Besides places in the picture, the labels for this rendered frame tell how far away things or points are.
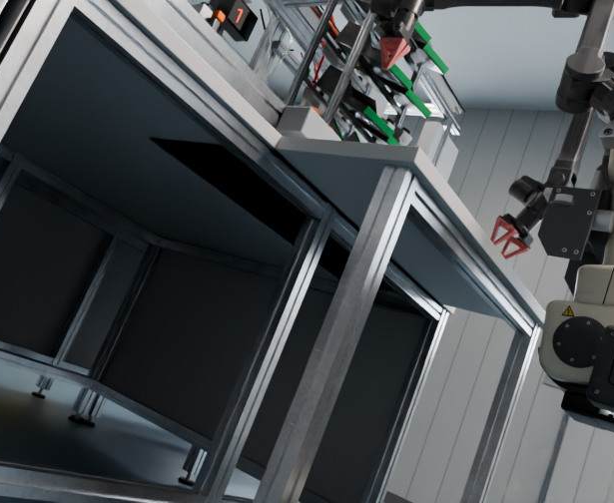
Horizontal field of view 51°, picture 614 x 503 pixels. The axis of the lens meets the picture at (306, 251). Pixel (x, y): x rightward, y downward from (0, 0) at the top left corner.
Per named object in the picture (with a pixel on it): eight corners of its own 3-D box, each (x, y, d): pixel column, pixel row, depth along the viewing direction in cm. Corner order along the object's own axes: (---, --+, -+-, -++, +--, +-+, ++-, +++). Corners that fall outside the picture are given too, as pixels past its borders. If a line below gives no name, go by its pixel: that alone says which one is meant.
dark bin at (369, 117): (389, 139, 183) (405, 118, 182) (362, 113, 174) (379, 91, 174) (340, 108, 204) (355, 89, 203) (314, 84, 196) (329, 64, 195)
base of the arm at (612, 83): (646, 82, 122) (654, 117, 131) (617, 61, 127) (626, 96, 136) (607, 112, 124) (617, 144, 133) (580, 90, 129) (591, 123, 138)
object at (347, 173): (549, 330, 170) (552, 320, 171) (413, 162, 102) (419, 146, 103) (338, 278, 214) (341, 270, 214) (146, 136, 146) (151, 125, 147)
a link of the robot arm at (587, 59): (632, -27, 153) (619, 13, 161) (572, -34, 158) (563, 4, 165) (603, 77, 128) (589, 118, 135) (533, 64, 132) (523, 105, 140)
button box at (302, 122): (349, 182, 143) (358, 158, 145) (301, 132, 127) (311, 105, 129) (324, 179, 148) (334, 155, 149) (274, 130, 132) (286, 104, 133)
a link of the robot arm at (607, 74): (623, 79, 130) (615, 102, 134) (589, 55, 136) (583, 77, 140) (585, 93, 128) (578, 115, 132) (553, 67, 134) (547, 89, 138)
